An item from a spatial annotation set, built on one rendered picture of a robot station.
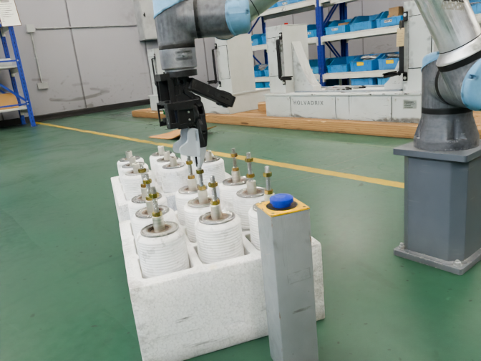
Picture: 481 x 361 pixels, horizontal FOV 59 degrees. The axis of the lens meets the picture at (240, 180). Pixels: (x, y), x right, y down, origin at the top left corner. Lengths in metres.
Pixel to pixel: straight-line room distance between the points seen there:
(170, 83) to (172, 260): 0.36
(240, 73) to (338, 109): 1.34
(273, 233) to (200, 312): 0.25
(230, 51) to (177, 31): 3.25
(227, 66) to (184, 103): 3.25
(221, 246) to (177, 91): 0.33
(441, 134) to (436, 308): 0.40
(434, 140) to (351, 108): 2.00
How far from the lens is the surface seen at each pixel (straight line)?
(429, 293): 1.10
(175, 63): 0.90
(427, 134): 1.14
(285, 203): 0.70
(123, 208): 1.33
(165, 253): 0.83
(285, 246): 0.71
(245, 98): 4.24
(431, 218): 1.18
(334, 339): 0.93
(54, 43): 7.19
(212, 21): 0.90
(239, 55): 4.21
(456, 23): 0.99
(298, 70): 3.62
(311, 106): 3.34
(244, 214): 0.99
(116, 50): 7.51
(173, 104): 0.89
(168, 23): 0.90
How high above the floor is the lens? 0.55
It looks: 16 degrees down
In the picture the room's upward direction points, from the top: 6 degrees counter-clockwise
